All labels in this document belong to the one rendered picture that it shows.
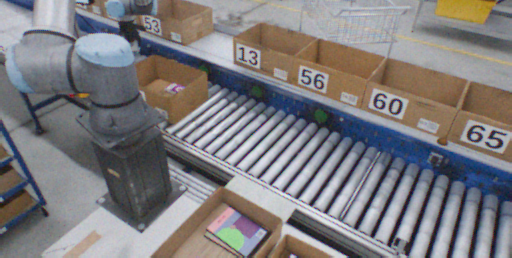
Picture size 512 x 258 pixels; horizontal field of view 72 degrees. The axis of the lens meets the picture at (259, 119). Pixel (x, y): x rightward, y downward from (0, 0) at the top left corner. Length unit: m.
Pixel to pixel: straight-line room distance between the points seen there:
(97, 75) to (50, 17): 0.24
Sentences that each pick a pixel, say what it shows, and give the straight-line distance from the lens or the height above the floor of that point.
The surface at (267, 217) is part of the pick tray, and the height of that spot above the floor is 0.81.
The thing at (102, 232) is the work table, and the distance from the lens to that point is 1.47.
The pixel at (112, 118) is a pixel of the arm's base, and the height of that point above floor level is 1.21.
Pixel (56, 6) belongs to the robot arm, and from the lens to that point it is 1.26.
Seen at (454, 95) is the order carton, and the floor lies 0.95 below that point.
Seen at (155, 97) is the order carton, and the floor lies 0.88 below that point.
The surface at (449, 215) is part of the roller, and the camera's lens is 1.62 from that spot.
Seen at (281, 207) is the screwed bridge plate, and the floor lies 0.75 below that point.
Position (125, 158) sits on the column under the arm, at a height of 1.07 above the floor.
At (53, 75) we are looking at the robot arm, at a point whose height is 1.36.
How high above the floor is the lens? 1.88
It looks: 38 degrees down
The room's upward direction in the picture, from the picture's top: 2 degrees clockwise
